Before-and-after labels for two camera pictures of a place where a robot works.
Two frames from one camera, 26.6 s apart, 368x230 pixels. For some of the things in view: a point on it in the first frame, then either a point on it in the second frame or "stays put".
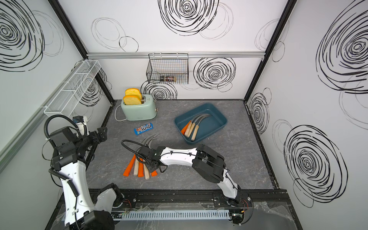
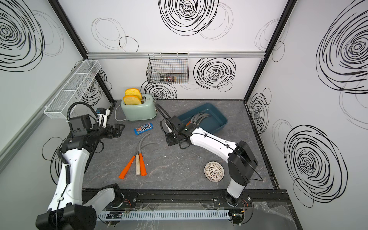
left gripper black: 101,135 → 117,132
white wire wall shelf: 66,100 stays put
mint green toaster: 146,110 stays put
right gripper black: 150,168 → 169,139
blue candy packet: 143,128 stays put
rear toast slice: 133,91 stays put
